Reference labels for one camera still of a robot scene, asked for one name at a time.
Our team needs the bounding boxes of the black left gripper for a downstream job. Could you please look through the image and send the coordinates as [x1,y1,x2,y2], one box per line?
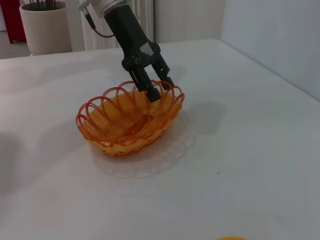
[103,4,175,103]

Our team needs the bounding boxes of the orange woven plastic basket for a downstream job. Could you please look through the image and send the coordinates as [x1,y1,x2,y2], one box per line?
[75,79,186,157]

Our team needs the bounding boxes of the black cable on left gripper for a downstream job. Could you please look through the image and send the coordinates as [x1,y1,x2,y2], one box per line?
[83,6,118,39]

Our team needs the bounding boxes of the beige round planter pot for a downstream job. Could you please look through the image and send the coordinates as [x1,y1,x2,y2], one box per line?
[19,0,74,55]

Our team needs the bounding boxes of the red cabinet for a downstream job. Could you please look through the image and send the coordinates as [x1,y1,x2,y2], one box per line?
[0,0,28,45]

